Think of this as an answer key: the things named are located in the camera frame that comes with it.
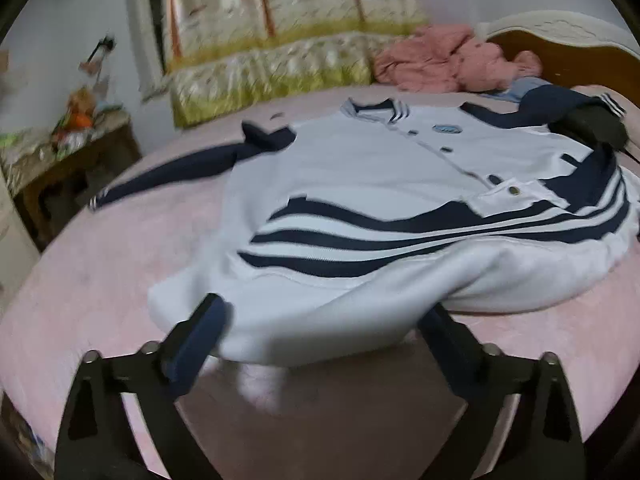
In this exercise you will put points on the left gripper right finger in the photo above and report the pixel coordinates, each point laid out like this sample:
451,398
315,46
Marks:
519,420

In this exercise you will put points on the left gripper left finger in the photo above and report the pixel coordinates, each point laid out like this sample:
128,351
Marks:
95,440

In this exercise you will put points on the white navy varsity jacket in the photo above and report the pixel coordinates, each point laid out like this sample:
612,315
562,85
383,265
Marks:
338,233

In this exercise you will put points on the pink bed sheet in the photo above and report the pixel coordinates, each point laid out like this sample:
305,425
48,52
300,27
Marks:
382,415

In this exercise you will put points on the white cabinet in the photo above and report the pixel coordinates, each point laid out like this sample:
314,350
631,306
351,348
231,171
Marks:
18,253

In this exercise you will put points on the dark wooden side table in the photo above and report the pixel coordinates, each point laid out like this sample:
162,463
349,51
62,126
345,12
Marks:
50,182

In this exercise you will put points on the folded black garment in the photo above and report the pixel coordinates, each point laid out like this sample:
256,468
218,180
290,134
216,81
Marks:
592,126

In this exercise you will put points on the orange plush toy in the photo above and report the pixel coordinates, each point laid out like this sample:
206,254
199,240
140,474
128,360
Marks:
80,108

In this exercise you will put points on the pink pillow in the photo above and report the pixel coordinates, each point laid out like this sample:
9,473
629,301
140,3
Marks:
629,115

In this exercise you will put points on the light blue pillow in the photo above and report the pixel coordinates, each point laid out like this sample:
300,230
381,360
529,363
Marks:
517,90

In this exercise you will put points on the pink desk lamp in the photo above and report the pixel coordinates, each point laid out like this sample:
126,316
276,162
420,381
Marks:
93,64

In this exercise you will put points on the brown white headboard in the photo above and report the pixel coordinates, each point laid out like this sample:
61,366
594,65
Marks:
574,48

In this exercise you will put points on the pink crumpled quilt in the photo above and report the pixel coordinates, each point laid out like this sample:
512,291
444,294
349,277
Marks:
451,58

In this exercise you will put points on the tree pattern curtain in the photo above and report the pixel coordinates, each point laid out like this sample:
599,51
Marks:
225,55

